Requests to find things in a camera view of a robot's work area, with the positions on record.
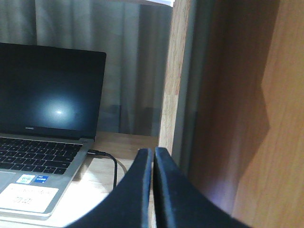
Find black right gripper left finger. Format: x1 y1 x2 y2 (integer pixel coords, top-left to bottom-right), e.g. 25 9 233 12
67 148 152 228

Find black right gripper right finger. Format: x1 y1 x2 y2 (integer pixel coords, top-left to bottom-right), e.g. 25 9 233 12
153 147 247 228

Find white paper sheet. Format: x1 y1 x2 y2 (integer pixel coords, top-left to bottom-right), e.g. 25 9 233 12
145 0 175 7

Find wooden shelf unit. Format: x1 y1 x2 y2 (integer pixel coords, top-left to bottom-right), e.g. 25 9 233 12
159 0 304 228

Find silver open laptop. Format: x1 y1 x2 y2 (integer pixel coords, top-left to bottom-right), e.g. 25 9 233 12
0 43 106 219

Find black right laptop cable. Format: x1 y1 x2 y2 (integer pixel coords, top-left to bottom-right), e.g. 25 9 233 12
86 150 127 188

